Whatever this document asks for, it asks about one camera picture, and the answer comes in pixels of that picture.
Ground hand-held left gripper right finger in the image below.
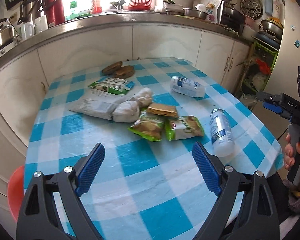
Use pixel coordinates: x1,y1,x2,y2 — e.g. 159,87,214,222
192,141,281,240

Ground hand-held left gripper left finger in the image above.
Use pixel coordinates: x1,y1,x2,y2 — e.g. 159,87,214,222
16,143,106,240

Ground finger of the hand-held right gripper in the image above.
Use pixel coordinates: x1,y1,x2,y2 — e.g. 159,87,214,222
256,91,283,115

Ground bright green snack packet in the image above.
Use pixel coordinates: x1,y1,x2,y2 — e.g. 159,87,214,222
164,116,205,141

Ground red plastic basin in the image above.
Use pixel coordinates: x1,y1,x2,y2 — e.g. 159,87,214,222
7,165,25,223

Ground person's right hand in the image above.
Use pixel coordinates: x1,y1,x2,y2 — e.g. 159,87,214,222
284,133,300,172

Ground clear plastic bottle blue label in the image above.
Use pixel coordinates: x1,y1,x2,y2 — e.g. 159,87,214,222
210,108,235,157
170,76,206,98

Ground cream refrigerator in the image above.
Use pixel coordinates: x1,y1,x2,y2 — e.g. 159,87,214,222
252,0,300,143

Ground blue white checkered tablecloth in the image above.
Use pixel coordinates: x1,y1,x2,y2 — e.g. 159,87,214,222
24,57,284,240

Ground large grey white packet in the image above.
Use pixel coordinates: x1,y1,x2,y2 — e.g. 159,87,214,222
68,89,127,120

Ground white tied plastic bag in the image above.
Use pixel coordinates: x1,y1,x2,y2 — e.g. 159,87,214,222
112,87,153,123

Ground green potato chip packet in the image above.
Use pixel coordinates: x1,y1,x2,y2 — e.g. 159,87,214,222
128,111,165,142

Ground stacked pans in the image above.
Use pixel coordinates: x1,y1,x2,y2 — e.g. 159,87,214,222
261,17,284,39

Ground green white snack packet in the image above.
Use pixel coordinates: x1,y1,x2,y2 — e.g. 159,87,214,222
88,77,135,95

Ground black silver toaster oven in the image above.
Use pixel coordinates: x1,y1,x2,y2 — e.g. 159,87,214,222
220,1,247,34

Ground blue hanging bag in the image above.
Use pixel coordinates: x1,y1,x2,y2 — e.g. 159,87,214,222
264,0,273,17

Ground round metal hanging rack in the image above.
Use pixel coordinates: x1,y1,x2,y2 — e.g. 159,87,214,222
240,0,263,19

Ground printed white plastic bag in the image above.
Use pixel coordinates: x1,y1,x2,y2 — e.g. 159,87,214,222
195,0,224,23

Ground stainless steel bowl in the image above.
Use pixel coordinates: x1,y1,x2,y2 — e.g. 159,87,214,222
183,7,209,20

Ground white kitchen base cabinets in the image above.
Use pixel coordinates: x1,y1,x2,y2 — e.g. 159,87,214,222
0,21,252,230

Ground stack of plates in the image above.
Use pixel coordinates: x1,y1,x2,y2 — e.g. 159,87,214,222
163,0,184,14

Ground grey stone countertop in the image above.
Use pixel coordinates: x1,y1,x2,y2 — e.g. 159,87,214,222
0,11,250,73

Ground green cloth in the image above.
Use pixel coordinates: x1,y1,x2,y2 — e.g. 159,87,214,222
65,11,93,20

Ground stainless steel kettle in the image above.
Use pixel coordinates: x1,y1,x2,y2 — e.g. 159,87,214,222
0,18,19,54

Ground green plastic bottle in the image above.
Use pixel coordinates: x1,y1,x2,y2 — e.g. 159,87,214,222
69,1,78,20

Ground red plastic bottle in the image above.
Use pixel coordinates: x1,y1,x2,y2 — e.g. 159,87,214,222
91,0,103,14

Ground red thermos flask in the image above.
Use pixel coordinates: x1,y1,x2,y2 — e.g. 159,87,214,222
41,0,66,28

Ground steel thermos black top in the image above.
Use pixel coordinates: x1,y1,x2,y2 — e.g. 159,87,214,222
17,0,42,25

